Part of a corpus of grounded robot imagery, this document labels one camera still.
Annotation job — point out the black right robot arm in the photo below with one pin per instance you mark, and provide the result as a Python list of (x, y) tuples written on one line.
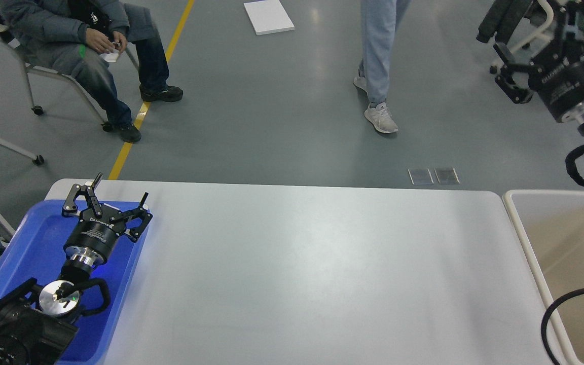
[(574, 162)]

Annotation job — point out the beige plastic bin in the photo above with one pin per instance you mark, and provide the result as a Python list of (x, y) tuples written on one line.
[(550, 226)]

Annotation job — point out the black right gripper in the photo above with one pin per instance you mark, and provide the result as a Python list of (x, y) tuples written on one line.
[(557, 71)]

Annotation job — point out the white chair with jacket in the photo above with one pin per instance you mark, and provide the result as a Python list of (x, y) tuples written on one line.
[(540, 34)]

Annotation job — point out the blue plastic tray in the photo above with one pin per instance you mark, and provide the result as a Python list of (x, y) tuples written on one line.
[(36, 251)]

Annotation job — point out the floor metal plate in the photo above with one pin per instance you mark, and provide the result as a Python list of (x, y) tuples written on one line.
[(420, 177), (447, 176)]

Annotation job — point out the dark jacket on chair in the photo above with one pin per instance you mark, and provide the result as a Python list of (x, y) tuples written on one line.
[(503, 18)]

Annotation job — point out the white flat board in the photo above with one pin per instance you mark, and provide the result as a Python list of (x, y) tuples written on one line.
[(268, 17)]

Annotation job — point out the right floor metal plate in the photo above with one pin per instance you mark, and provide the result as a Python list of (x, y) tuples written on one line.
[(447, 176)]

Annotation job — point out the seated person grey jacket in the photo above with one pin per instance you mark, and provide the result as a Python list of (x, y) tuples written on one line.
[(71, 37)]

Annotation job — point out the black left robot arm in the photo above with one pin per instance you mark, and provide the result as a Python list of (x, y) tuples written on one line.
[(64, 277)]

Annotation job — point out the left floor metal plate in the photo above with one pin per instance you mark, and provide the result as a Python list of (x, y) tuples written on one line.
[(420, 177)]

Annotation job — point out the standing person light jeans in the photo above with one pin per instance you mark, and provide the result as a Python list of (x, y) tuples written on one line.
[(379, 22)]

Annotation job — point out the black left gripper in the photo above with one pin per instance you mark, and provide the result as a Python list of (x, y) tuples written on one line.
[(99, 227)]

